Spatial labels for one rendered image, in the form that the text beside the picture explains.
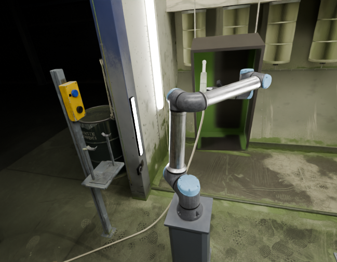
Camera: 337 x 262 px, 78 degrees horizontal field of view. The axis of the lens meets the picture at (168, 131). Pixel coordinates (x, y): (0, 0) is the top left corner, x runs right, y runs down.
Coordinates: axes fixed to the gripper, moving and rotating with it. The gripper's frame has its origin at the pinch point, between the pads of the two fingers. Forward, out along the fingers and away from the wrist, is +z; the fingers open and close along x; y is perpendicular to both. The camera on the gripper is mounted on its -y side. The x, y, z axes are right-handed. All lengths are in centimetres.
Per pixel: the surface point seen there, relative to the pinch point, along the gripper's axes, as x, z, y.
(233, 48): 40.1, -25.2, -11.1
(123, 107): 6, 72, 24
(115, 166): -44, 73, 45
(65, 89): -27, 88, -27
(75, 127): -36, 92, 2
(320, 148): 57, -165, 156
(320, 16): 154, -138, 21
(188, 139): 77, 21, 169
